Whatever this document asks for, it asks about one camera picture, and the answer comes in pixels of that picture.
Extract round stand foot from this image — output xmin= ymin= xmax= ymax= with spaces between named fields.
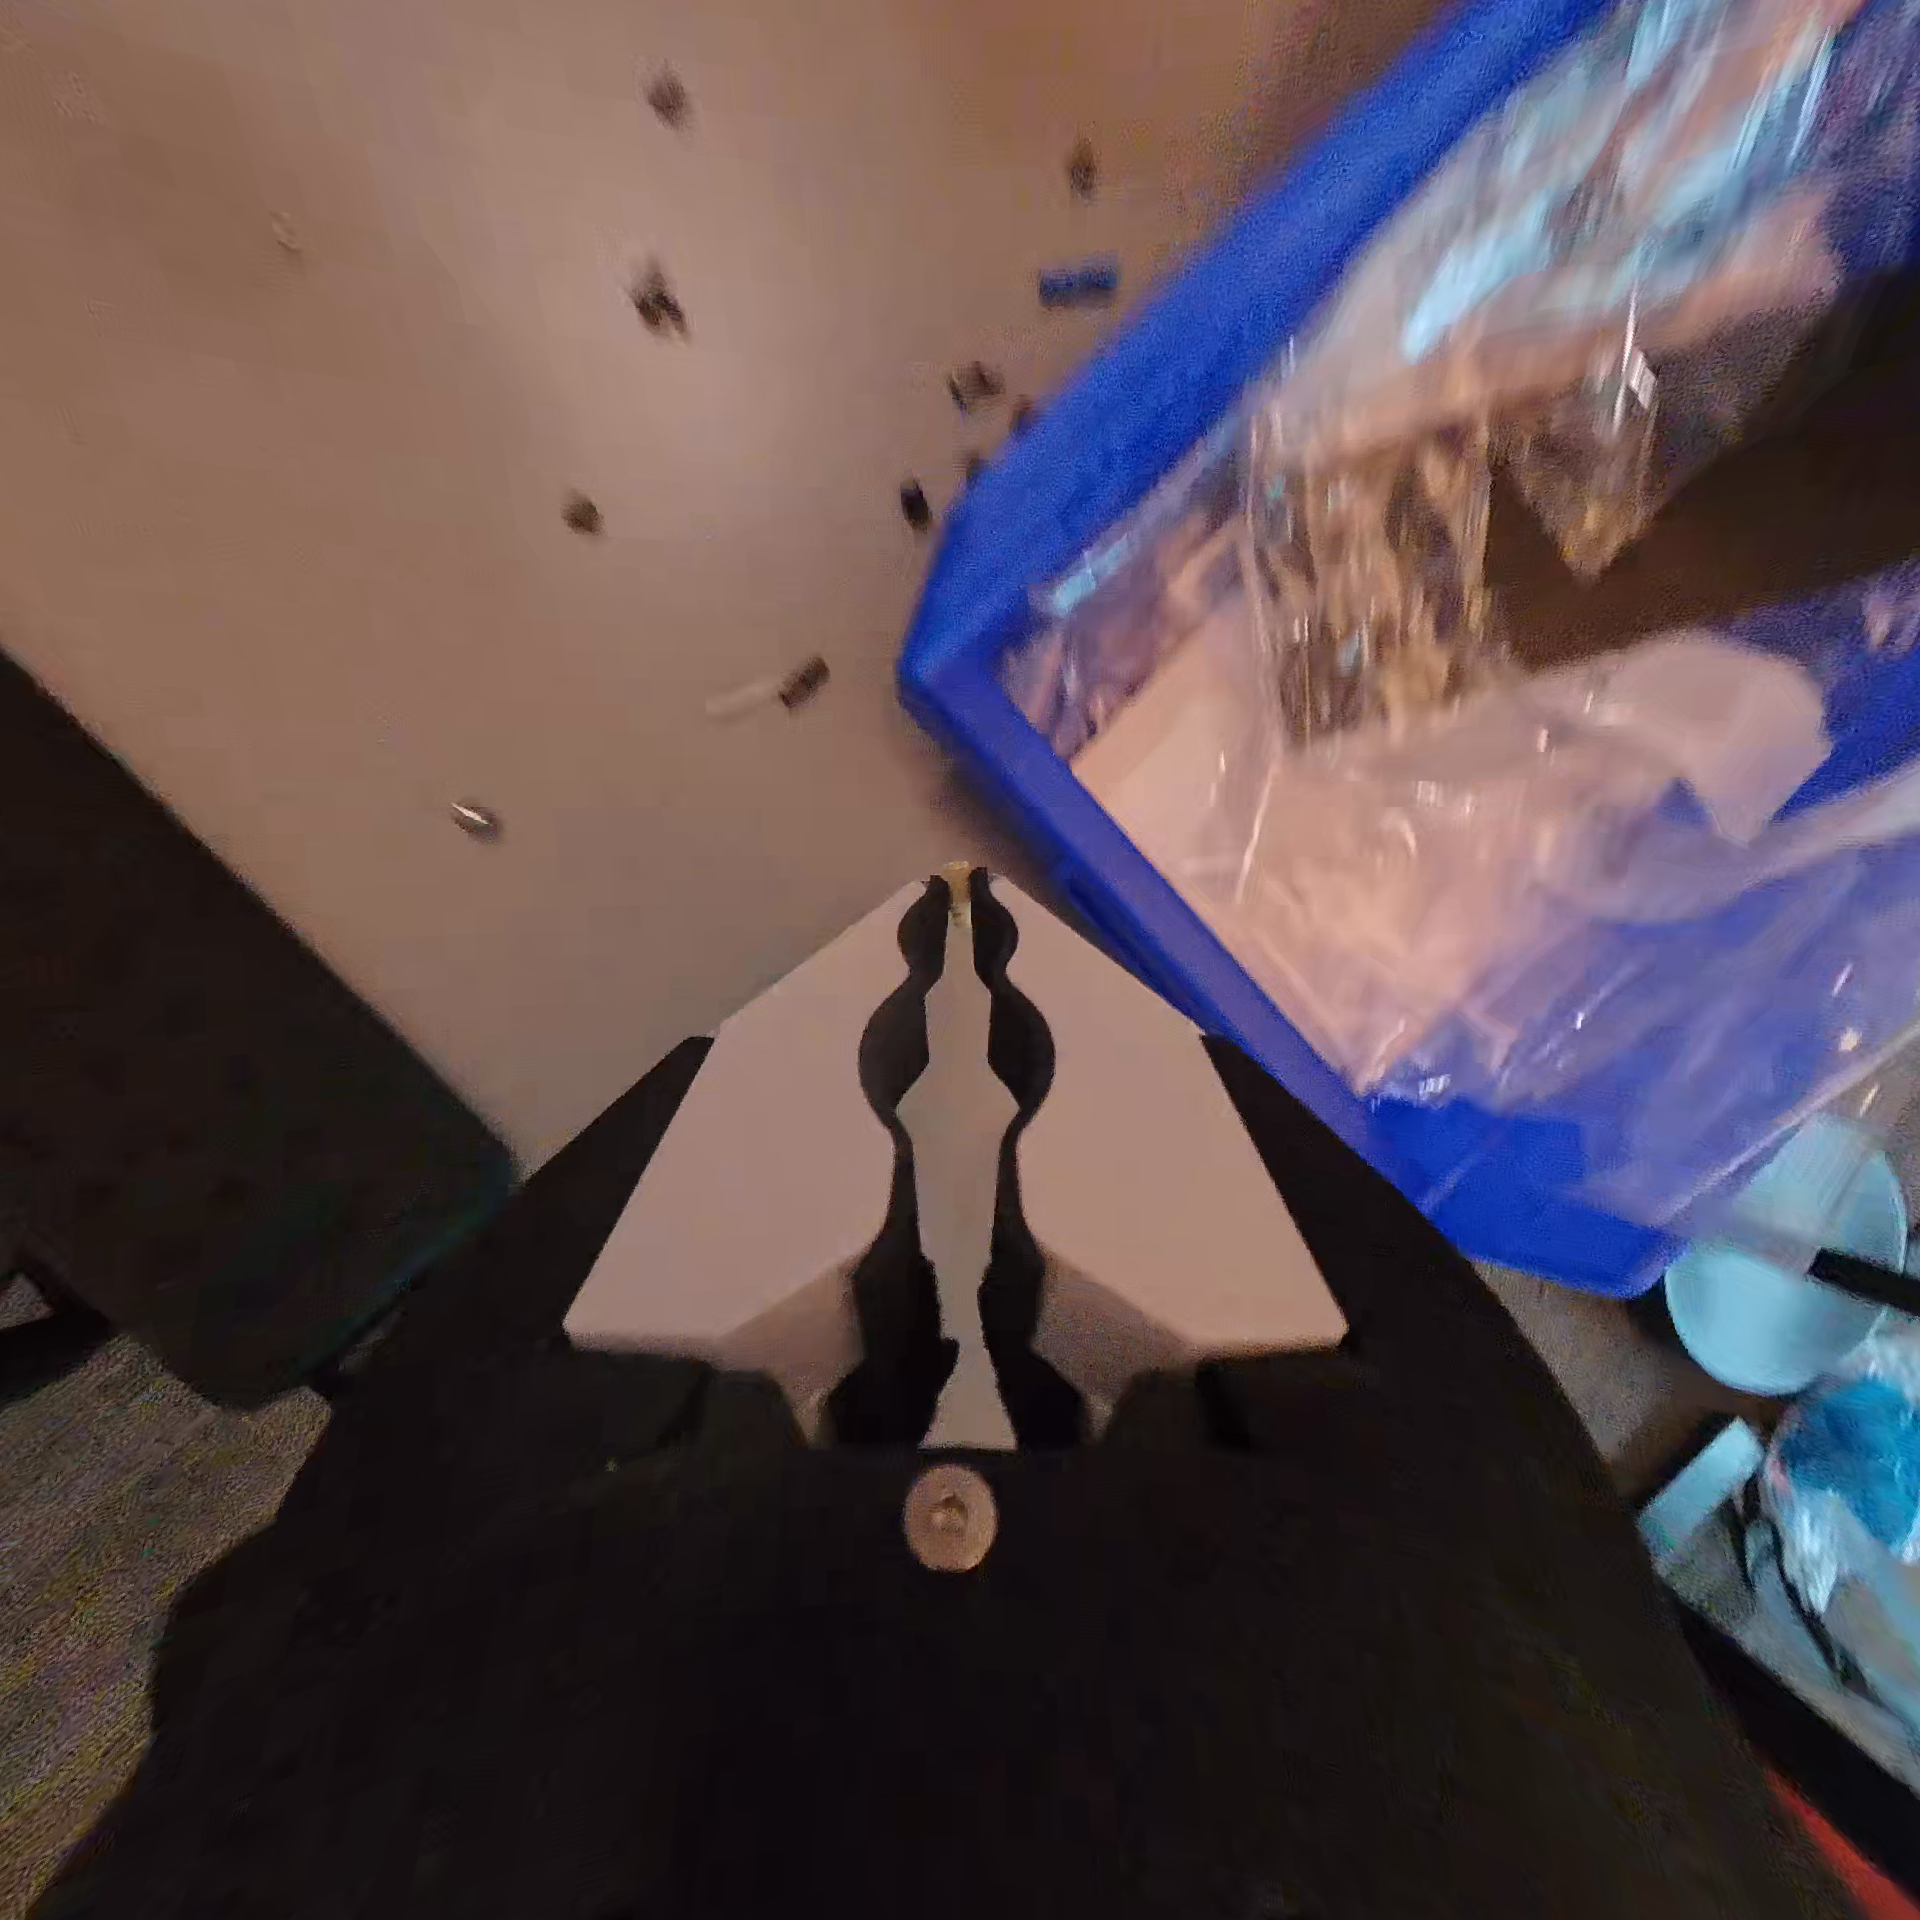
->
xmin=1667 ymin=1118 xmax=1914 ymax=1397

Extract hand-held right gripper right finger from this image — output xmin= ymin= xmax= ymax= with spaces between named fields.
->
xmin=968 ymin=866 xmax=1352 ymax=1448

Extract scattered small lego pieces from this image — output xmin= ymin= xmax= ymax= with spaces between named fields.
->
xmin=447 ymin=59 xmax=1128 ymax=842

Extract blue plastic bin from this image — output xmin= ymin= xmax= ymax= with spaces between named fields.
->
xmin=896 ymin=0 xmax=1920 ymax=1299

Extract black perforated pad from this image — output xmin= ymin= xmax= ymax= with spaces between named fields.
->
xmin=0 ymin=647 xmax=519 ymax=1412

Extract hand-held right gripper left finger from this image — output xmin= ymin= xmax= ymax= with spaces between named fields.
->
xmin=563 ymin=874 xmax=961 ymax=1448

